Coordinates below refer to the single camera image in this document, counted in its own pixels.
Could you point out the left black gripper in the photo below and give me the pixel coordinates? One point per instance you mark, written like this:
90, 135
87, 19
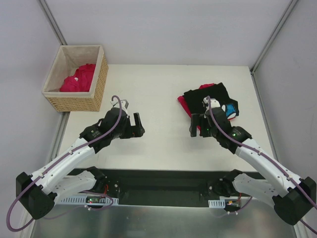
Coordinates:
132, 130

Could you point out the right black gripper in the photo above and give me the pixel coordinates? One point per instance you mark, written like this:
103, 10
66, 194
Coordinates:
202, 127

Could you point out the black daisy print t-shirt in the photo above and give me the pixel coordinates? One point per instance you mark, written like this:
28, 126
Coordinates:
210, 95

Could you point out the red t-shirt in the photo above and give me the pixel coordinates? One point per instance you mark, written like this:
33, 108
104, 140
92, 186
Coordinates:
183, 104

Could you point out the wicker basket with liner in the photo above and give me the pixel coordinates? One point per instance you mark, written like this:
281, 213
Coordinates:
67, 60

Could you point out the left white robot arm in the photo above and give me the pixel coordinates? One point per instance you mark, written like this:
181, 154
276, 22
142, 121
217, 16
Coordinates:
44, 188

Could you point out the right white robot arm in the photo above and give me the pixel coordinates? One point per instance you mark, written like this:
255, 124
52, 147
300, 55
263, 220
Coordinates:
290, 195

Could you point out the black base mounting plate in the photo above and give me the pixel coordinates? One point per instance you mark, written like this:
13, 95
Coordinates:
166, 188

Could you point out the pink t-shirt in basket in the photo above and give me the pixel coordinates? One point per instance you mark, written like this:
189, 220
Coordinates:
81, 80

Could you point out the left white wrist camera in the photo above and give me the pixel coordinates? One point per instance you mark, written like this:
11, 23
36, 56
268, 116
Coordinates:
123, 105

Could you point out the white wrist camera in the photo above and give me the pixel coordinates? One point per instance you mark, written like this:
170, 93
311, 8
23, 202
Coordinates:
212, 103
123, 105

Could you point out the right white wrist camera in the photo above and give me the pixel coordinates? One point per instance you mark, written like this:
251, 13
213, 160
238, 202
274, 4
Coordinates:
212, 103

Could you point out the right white cable duct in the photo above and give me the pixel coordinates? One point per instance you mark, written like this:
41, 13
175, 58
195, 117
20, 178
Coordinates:
217, 204

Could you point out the white cable duct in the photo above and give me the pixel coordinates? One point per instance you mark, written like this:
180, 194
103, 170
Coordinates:
88, 200
217, 204

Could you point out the left white cable duct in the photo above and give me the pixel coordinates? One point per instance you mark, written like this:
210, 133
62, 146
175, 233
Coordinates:
88, 200

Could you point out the left aluminium frame post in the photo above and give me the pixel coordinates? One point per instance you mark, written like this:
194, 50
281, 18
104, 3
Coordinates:
52, 21

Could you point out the aluminium frame post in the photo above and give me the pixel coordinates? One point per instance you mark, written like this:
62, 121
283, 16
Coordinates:
52, 21
280, 24

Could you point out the right aluminium frame post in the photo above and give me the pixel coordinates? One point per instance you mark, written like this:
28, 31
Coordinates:
280, 24

